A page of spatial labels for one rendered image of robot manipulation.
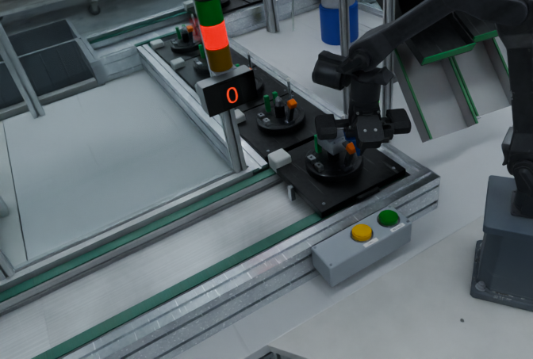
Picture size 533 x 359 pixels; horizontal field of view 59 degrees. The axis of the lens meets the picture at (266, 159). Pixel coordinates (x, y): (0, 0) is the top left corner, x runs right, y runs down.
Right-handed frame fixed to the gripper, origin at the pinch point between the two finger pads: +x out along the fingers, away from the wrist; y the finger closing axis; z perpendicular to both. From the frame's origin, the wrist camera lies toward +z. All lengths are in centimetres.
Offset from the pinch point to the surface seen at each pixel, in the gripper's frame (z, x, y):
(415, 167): -4.9, 13.4, 14.9
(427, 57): -13.9, -10.9, 16.3
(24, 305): 20, 22, -74
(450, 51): -15.5, -11.0, 22.0
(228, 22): -124, 32, -34
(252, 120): -34.0, 18.1, -23.6
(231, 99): -10.1, -6.5, -26.7
